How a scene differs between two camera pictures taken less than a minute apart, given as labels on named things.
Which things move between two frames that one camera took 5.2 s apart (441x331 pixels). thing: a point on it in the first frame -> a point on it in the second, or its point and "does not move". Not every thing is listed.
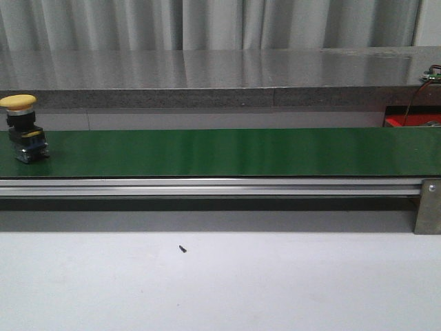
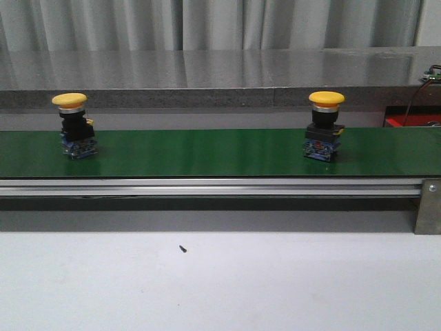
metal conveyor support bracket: x=428 y=216 does not move
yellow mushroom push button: x=27 y=138 -> x=322 y=135
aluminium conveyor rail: x=211 y=187 does not move
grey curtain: x=189 y=25 does not move
